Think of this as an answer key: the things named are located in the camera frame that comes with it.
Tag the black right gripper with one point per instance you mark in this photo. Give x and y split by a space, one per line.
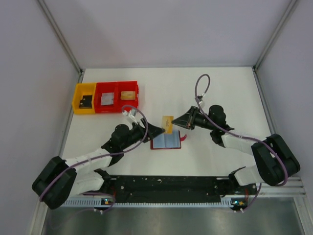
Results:
192 118

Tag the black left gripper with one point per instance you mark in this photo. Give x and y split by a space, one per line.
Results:
145 129

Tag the red leather card holder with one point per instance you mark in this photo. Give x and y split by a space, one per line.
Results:
168 141

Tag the gold credit card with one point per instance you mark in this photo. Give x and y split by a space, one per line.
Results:
167 125

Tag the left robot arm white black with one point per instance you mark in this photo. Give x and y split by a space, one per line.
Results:
61 179

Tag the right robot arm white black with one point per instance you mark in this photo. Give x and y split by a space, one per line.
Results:
274 161

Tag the gold card in bin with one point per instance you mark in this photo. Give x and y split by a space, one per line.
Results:
128 95

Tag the silver card in bin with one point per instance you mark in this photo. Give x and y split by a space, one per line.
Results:
107 99

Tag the red plastic bin right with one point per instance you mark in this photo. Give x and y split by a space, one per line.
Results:
127 86

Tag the red plastic bin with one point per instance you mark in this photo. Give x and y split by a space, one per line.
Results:
127 86
105 87

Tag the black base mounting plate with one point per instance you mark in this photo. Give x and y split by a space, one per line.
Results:
172 189

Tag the red plastic bin middle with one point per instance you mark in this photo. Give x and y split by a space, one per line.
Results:
105 87

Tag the yellow plastic bin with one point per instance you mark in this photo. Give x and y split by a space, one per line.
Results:
80 90

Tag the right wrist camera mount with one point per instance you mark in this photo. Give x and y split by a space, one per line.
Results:
199 101

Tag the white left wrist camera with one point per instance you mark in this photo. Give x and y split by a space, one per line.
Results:
130 115

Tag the aluminium right frame post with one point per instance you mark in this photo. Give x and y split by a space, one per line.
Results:
291 7

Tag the aluminium frame post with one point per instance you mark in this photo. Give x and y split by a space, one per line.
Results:
291 7
59 35

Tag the white slotted cable duct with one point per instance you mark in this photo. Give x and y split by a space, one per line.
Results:
98 202

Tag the aluminium left frame post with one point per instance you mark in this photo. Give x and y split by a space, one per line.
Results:
59 35

